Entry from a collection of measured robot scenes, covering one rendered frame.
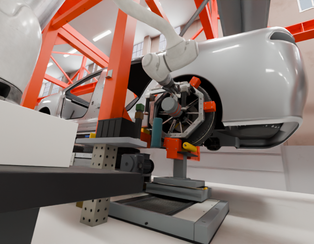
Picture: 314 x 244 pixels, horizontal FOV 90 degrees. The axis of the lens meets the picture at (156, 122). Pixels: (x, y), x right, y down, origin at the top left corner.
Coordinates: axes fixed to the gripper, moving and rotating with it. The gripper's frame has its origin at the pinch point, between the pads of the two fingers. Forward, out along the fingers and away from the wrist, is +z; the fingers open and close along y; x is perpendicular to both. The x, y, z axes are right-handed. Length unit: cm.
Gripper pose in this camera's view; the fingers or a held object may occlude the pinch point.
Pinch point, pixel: (177, 93)
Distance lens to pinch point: 116.0
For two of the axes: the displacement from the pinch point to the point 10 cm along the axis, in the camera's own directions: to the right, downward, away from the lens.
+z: 4.9, 2.8, 8.3
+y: 8.7, -0.7, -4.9
